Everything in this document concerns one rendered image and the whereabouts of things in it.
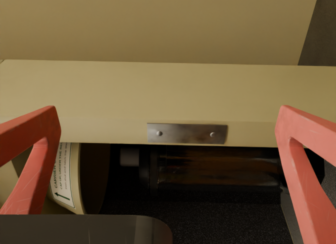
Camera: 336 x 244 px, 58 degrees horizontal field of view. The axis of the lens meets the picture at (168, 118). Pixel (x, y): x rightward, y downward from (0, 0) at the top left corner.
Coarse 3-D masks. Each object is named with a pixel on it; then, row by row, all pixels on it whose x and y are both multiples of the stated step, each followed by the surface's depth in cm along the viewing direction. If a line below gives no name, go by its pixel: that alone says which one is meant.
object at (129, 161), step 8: (144, 144) 40; (120, 152) 43; (128, 152) 43; (136, 152) 43; (144, 152) 40; (120, 160) 43; (128, 160) 43; (136, 160) 43; (144, 160) 40; (144, 168) 40; (144, 176) 40; (144, 184) 42
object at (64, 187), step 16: (64, 144) 35; (80, 144) 34; (96, 144) 50; (64, 160) 35; (80, 160) 49; (96, 160) 50; (64, 176) 35; (80, 176) 48; (96, 176) 49; (48, 192) 37; (64, 192) 36; (80, 192) 35; (96, 192) 47; (80, 208) 36; (96, 208) 44
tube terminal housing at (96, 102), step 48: (0, 96) 29; (48, 96) 29; (96, 96) 29; (144, 96) 29; (192, 96) 29; (240, 96) 29; (288, 96) 30; (192, 144) 28; (240, 144) 28; (0, 192) 33
